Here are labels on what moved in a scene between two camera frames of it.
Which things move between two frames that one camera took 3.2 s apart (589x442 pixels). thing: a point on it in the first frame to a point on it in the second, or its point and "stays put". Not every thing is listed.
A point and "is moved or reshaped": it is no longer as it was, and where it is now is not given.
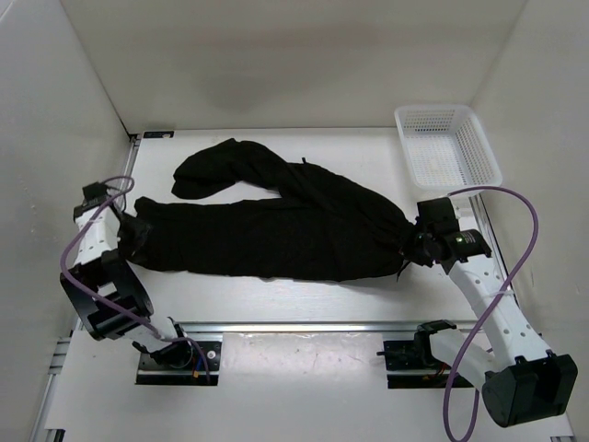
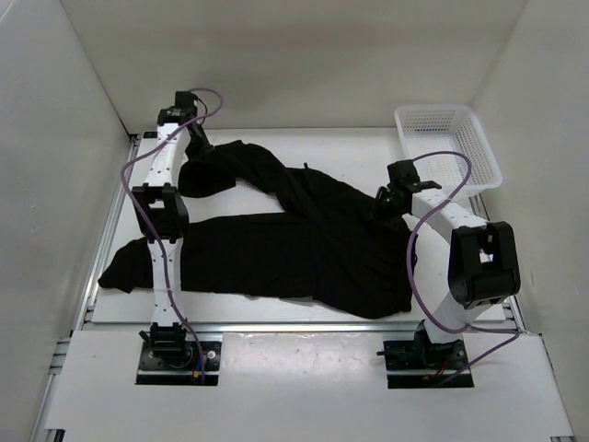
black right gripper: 422,258 to 382,194
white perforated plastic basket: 444,149 stays put
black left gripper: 143,230 to 202,149
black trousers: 318,228 is moved or reshaped
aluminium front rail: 312,327 stays put
